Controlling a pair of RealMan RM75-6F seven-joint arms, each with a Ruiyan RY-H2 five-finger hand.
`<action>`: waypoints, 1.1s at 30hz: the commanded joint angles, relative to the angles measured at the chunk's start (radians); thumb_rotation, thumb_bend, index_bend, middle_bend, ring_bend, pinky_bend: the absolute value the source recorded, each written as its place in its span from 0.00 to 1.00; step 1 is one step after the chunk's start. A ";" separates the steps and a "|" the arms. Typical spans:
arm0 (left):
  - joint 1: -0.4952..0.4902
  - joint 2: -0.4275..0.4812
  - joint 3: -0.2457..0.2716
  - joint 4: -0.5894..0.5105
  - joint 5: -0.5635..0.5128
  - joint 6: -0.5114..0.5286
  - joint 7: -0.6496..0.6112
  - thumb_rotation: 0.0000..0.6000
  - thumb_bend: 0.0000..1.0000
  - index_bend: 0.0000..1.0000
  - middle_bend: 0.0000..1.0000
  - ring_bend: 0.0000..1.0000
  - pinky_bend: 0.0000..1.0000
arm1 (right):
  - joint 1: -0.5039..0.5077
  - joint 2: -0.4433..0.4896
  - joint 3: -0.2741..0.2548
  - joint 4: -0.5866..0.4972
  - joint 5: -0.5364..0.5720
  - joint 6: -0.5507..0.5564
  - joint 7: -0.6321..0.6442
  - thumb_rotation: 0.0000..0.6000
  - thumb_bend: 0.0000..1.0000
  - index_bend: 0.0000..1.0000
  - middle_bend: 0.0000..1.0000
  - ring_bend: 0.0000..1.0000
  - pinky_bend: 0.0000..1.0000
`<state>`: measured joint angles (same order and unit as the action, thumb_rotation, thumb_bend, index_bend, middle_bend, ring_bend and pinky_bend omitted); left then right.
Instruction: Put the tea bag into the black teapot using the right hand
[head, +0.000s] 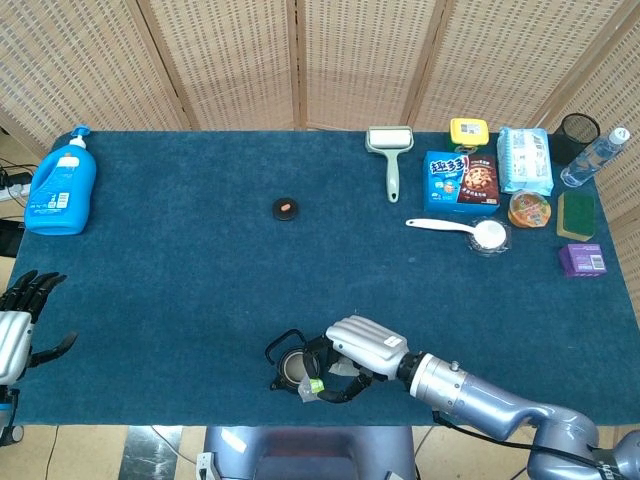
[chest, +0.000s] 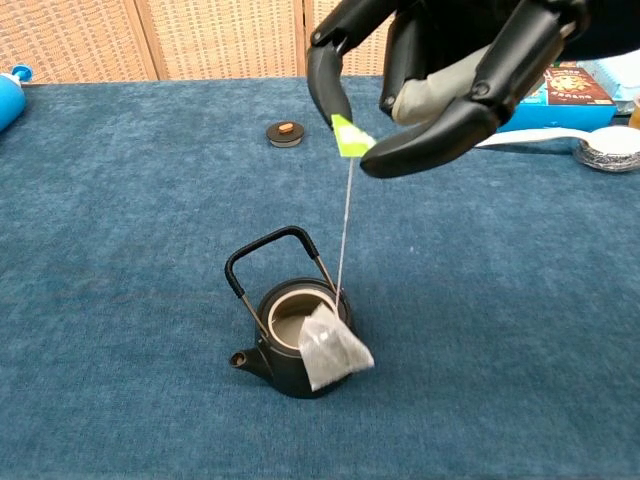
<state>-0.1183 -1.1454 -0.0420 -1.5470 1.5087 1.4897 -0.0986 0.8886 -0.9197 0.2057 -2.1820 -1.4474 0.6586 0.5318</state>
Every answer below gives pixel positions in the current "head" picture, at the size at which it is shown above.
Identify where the pyramid tea bag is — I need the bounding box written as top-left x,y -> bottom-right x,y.
298,357 -> 361,404

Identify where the small purple box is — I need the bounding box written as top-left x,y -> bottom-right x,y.
558,243 -> 608,279

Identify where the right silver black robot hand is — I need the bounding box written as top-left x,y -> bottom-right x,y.
299,314 -> 410,405

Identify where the blue cookie box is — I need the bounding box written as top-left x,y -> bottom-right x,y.
423,150 -> 501,216

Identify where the green yellow sponge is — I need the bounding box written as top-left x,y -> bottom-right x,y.
556,191 -> 598,243

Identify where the clear plastic water bottle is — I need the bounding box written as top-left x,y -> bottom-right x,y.
559,126 -> 631,189

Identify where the woven wooden folding screen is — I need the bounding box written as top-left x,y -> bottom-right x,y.
0,0 -> 640,311

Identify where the yellow lidded green container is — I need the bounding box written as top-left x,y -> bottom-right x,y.
449,117 -> 491,151

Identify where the pale green lint roller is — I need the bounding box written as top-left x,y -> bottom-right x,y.
365,125 -> 416,204

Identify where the black mesh pen cup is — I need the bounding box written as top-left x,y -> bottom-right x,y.
548,112 -> 601,167

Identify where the white handled scrubber brush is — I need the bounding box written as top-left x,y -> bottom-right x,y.
404,217 -> 512,257

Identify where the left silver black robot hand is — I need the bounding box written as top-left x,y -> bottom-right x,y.
0,269 -> 79,386

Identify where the blue detergent pump bottle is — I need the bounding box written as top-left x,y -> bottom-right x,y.
23,124 -> 98,236

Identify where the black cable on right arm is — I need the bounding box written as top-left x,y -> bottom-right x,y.
432,409 -> 640,469

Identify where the black teapot with handle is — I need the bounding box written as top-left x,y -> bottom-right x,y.
264,328 -> 324,396

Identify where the small black round lid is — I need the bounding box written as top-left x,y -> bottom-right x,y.
272,197 -> 302,222

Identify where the blue plush tablecloth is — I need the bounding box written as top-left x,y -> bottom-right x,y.
8,130 -> 640,428

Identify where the orange jelly cup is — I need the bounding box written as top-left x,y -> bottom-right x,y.
507,189 -> 553,230

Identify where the blue-grey robot torso base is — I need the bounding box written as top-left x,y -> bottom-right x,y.
202,425 -> 417,480

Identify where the light blue wet wipes pack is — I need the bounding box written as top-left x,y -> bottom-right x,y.
496,126 -> 555,197

